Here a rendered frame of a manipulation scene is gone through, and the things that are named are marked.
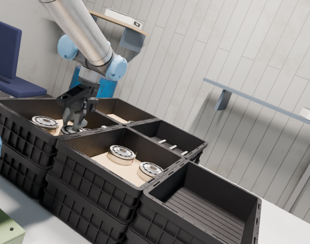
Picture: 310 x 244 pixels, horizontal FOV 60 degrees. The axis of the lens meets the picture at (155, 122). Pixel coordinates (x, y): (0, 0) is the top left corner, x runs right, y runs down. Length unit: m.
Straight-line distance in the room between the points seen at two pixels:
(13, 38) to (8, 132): 1.82
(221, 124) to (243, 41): 0.92
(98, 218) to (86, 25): 0.51
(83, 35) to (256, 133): 2.58
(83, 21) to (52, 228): 0.57
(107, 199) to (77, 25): 0.45
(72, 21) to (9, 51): 2.14
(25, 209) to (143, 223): 0.37
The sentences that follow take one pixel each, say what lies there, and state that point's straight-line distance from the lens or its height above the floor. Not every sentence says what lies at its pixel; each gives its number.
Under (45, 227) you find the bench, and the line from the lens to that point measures 0.87.
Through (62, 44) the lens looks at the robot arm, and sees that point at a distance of 0.89.
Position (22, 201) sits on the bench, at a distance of 0.95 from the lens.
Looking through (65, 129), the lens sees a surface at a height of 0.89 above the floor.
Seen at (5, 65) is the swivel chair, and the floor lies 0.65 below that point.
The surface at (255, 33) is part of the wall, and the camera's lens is 3.13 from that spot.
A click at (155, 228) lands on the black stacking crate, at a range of 0.73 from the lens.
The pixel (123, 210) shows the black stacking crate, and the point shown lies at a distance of 0.75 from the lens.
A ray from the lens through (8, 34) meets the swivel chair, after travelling 2.75.
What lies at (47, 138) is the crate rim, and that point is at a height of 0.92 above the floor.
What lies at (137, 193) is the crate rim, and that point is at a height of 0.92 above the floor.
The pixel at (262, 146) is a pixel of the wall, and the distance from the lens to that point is 3.08.
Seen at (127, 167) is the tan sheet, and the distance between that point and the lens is 1.02.
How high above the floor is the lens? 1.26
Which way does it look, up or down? 14 degrees down
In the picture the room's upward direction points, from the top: 22 degrees clockwise
